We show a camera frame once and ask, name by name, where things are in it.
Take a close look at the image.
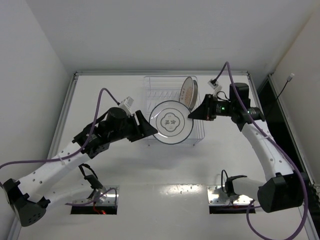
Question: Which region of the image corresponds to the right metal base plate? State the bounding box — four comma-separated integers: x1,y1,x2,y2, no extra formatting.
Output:
206,185,253,207

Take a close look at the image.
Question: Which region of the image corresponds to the orange sunburst plate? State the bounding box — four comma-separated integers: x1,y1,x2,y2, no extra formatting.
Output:
179,76,194,108

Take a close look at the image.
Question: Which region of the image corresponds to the black wall cable with plug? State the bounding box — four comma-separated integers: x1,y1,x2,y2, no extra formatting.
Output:
276,72,295,100

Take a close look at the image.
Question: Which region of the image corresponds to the black rimmed clover plate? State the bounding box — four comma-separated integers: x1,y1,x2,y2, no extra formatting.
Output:
148,100,194,145

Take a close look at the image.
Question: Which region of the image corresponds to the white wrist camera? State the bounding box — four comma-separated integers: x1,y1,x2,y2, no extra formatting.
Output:
208,79,223,95
118,96,134,116

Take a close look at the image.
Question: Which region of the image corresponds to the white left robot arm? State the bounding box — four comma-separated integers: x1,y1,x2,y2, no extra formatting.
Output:
2,107,158,227

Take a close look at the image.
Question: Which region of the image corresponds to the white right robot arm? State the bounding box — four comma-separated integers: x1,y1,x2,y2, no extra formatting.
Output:
188,82,308,213

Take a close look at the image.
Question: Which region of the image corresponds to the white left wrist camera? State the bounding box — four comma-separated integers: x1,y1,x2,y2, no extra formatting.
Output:
118,96,134,116

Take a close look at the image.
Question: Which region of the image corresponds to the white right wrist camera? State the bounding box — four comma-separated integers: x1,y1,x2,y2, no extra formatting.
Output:
208,79,223,95

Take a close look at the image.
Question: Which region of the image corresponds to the clear wire dish rack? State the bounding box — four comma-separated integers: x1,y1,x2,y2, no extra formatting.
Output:
143,75,205,146

